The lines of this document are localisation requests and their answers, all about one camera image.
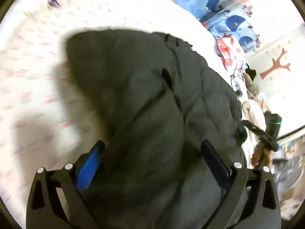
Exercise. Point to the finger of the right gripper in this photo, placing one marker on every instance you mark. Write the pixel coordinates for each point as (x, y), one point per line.
(269, 142)

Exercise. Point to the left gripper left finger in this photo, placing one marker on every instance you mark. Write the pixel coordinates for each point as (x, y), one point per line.
(55, 199)

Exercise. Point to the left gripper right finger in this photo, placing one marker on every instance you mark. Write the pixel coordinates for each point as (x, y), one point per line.
(250, 196)

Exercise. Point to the black puffer jacket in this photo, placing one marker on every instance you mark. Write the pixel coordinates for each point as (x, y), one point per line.
(159, 100)

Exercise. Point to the beige fur coat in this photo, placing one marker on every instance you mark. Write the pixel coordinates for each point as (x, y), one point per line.
(255, 107)

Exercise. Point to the cherry print bed sheet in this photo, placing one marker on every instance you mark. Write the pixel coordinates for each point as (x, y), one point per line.
(45, 120)

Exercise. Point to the pink checkered cloth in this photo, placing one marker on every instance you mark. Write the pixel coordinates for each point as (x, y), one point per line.
(231, 53)

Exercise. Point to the blue whale curtain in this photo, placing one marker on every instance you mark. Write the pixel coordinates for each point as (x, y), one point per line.
(224, 18)

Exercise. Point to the tree wall sticker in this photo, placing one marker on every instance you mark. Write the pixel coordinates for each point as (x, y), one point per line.
(276, 65)

